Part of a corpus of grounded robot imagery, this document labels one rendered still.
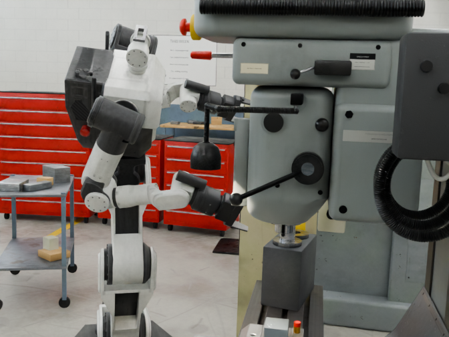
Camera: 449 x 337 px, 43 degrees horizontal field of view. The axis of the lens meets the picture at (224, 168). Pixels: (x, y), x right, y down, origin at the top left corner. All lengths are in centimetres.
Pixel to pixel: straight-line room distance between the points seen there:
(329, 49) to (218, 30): 24
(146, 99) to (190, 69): 886
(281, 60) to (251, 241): 207
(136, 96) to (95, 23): 946
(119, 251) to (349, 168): 99
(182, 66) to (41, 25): 282
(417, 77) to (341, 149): 31
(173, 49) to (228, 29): 947
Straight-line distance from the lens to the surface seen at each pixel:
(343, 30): 124
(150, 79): 183
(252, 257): 324
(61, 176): 456
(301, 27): 124
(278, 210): 131
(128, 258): 199
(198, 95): 219
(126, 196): 184
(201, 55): 148
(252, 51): 125
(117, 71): 186
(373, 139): 125
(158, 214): 635
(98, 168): 178
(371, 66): 124
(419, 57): 100
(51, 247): 446
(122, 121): 167
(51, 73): 1153
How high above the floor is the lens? 163
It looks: 9 degrees down
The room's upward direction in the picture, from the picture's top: 2 degrees clockwise
